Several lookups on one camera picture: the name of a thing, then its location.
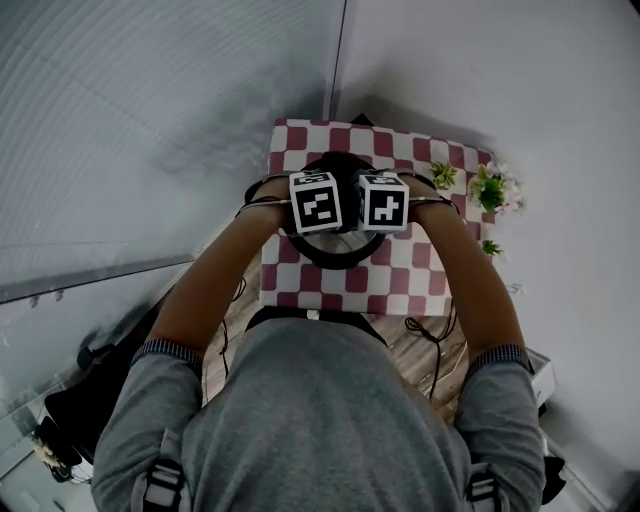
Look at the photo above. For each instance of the person's grey sweatshirt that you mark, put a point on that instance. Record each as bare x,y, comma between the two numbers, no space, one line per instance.
320,415

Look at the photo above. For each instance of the person's black trousers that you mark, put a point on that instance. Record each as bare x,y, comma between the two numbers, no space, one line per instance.
370,327

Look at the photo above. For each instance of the tiny green potted plant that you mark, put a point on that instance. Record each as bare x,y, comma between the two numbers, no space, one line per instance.
491,247

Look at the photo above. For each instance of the small variegated potted plant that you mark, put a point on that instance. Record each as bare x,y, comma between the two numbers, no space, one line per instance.
442,174

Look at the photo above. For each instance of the person's left forearm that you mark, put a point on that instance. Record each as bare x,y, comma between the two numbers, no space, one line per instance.
210,285

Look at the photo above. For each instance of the black office chair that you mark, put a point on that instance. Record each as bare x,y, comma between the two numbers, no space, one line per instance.
75,400
552,480

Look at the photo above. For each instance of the pink artificial flowers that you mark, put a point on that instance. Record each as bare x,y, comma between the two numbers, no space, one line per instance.
42,450

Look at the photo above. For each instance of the black cooker lid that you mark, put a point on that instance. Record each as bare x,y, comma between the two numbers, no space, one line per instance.
345,162

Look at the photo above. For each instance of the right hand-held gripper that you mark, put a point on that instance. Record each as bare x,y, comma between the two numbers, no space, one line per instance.
384,205

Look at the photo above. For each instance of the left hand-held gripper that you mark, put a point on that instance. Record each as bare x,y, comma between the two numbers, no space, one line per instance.
315,205

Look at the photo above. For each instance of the person's right forearm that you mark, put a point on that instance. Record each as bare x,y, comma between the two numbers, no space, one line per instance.
475,280

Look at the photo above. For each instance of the pink white checkered tablecloth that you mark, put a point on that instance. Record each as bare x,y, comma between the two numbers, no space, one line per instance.
400,285

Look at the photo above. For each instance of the white wall socket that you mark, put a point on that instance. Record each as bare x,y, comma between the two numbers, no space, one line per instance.
515,289

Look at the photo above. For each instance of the potted plant with pale flowers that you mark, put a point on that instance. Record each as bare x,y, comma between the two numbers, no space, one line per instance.
492,192

